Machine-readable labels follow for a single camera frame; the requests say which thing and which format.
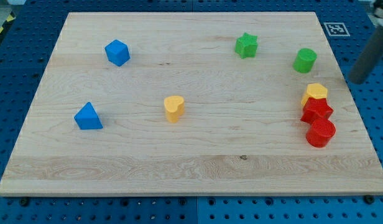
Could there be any black bolt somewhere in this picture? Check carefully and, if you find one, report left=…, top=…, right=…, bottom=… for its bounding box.
left=363, top=195, right=375, bottom=205
left=19, top=197, right=29, bottom=207

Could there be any black bolt front left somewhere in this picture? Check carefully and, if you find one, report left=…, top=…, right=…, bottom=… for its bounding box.
left=19, top=197, right=29, bottom=207

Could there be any white fiducial marker tag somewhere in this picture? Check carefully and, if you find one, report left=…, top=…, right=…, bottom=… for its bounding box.
left=324, top=22, right=350, bottom=37

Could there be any yellow heart block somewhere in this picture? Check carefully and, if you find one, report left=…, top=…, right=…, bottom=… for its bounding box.
left=164, top=95, right=185, bottom=123

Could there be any green star block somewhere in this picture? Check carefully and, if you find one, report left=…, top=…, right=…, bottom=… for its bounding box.
left=234, top=32, right=258, bottom=58

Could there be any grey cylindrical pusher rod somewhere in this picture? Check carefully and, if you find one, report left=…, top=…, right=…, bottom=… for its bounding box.
left=348, top=25, right=383, bottom=84

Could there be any large wooden board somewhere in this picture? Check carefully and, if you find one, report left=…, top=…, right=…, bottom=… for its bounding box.
left=0, top=12, right=383, bottom=197

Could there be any blue triangle block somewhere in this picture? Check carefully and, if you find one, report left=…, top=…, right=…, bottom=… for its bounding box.
left=74, top=102, right=103, bottom=130

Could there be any red cylinder block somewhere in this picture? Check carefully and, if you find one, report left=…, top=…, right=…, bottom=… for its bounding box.
left=305, top=118, right=336, bottom=147

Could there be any blue cube block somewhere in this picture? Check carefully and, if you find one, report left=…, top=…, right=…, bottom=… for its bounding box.
left=104, top=39, right=131, bottom=67

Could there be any yellow hexagon block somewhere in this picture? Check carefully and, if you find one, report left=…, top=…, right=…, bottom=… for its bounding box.
left=301, top=83, right=328, bottom=106

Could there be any green cylinder block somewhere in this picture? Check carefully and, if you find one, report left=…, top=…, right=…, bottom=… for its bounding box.
left=293, top=48, right=317, bottom=73

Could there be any black bolt front right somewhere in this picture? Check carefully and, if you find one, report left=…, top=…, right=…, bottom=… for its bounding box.
left=363, top=195, right=375, bottom=205

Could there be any red star block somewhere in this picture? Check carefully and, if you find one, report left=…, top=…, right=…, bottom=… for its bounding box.
left=300, top=98, right=333, bottom=124

